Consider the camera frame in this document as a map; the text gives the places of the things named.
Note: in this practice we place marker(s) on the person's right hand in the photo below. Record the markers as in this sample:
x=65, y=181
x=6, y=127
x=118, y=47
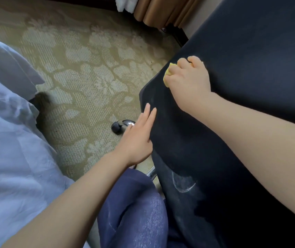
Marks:
x=191, y=85

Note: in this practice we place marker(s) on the person's left hand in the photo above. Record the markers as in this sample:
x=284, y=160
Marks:
x=137, y=144

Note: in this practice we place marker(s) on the yellow cleaning cloth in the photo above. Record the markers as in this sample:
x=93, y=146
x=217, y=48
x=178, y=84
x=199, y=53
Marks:
x=167, y=72

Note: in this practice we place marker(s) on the black leather chair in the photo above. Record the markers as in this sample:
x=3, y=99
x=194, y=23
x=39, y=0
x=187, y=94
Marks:
x=253, y=49

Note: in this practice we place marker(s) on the person's right forearm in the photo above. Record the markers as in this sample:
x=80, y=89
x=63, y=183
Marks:
x=266, y=152

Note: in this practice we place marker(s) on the person's left forearm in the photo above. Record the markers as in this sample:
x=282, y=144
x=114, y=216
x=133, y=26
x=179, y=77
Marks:
x=67, y=206

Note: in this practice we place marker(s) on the navy dress with white trim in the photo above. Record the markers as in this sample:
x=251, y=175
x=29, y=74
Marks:
x=134, y=211

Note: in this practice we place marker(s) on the brown curtain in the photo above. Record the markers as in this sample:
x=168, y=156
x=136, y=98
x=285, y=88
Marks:
x=163, y=10

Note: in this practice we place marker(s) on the white bed sheet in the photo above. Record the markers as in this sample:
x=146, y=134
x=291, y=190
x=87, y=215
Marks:
x=7, y=152

